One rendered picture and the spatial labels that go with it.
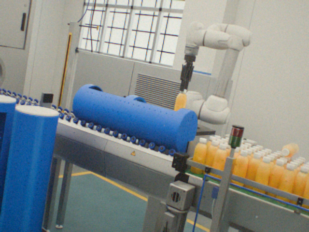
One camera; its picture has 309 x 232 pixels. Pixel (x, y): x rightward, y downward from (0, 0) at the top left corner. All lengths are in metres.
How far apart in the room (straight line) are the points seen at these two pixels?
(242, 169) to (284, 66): 3.00
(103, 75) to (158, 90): 0.95
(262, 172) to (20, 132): 1.47
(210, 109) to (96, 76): 2.47
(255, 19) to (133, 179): 3.29
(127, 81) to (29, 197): 2.43
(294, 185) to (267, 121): 2.96
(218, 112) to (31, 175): 1.40
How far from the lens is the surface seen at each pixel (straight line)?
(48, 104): 3.17
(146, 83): 4.42
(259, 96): 5.04
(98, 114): 2.60
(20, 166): 2.53
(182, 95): 2.43
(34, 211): 2.65
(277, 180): 2.10
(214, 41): 2.36
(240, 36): 2.88
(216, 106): 2.85
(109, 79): 4.84
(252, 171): 2.12
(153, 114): 2.36
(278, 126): 4.94
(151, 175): 2.41
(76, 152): 2.80
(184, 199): 2.05
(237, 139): 1.85
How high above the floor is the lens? 1.49
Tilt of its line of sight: 8 degrees down
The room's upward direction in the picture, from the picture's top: 11 degrees clockwise
